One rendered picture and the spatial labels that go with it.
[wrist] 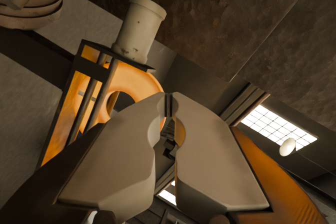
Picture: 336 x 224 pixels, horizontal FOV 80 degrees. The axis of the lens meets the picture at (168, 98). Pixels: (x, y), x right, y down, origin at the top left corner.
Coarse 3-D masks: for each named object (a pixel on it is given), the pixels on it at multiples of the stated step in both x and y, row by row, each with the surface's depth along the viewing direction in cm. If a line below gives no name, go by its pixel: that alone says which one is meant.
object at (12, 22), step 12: (0, 0) 27; (36, 0) 29; (48, 0) 31; (60, 0) 33; (0, 12) 29; (12, 12) 29; (24, 12) 30; (36, 12) 31; (48, 12) 32; (0, 24) 30; (12, 24) 30; (24, 24) 31; (36, 24) 32; (48, 24) 34
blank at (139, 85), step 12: (120, 72) 32; (132, 72) 32; (144, 72) 32; (84, 84) 33; (96, 84) 32; (120, 84) 32; (132, 84) 32; (144, 84) 32; (156, 84) 32; (96, 96) 33; (108, 96) 35; (132, 96) 32; (144, 96) 32; (84, 120) 34; (96, 120) 33
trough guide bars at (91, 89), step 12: (84, 60) 30; (84, 72) 30; (96, 72) 30; (108, 72) 30; (108, 84) 30; (84, 96) 31; (84, 108) 31; (96, 108) 31; (108, 108) 37; (72, 132) 32; (84, 132) 32
